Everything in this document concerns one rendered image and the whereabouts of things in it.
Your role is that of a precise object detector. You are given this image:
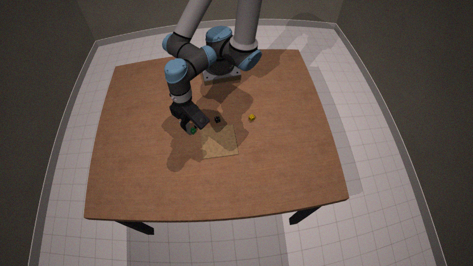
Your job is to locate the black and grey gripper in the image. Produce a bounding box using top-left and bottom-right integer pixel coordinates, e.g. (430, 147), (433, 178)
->
(169, 96), (192, 135)

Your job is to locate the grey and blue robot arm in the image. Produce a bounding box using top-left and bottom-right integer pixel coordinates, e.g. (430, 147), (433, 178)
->
(162, 0), (262, 130)

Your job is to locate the tan square mat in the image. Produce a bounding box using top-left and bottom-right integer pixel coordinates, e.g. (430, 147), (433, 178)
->
(200, 124), (239, 159)

